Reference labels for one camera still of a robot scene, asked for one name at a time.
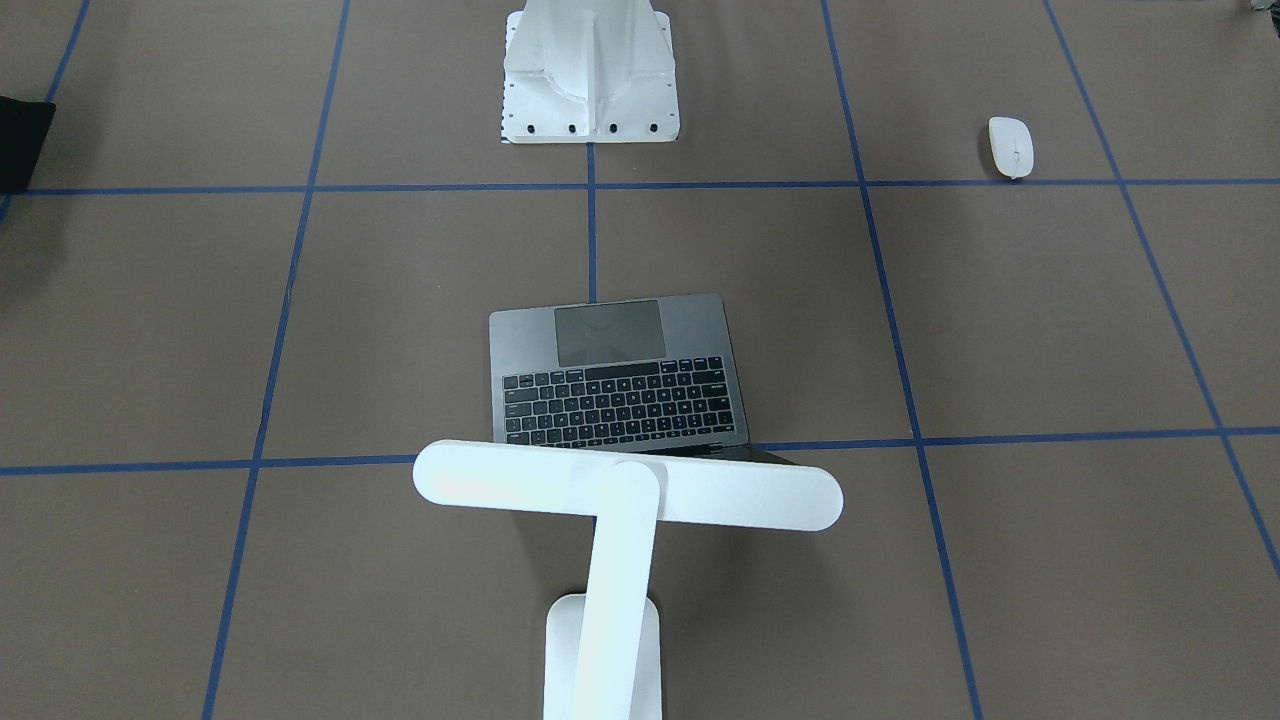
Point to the grey laptop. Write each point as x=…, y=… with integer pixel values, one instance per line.
x=641, y=376

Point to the black mouse pad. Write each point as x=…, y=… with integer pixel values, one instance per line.
x=25, y=126

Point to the white desk lamp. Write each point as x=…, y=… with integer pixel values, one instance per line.
x=602, y=646

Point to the white computer mouse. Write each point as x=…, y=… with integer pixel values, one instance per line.
x=1012, y=147

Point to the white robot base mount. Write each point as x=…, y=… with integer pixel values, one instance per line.
x=589, y=72

